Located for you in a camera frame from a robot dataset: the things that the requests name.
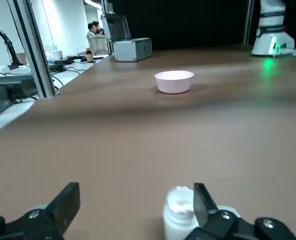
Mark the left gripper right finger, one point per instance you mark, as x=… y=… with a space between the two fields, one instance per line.
x=208 y=210

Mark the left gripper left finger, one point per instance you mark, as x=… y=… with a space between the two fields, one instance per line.
x=60 y=207

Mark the white vitamin bottle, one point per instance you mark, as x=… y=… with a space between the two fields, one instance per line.
x=175 y=220

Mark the white desk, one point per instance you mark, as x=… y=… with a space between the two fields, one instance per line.
x=70 y=70

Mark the white jar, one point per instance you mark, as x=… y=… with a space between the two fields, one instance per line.
x=55 y=55

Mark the brown bottle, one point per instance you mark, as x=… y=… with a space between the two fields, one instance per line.
x=89 y=56

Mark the open aluminium case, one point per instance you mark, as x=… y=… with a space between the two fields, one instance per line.
x=131 y=51

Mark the person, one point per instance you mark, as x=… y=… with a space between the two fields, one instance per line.
x=90 y=35
x=99 y=27

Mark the aluminium frame post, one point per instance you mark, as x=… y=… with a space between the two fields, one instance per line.
x=35 y=62
x=248 y=22

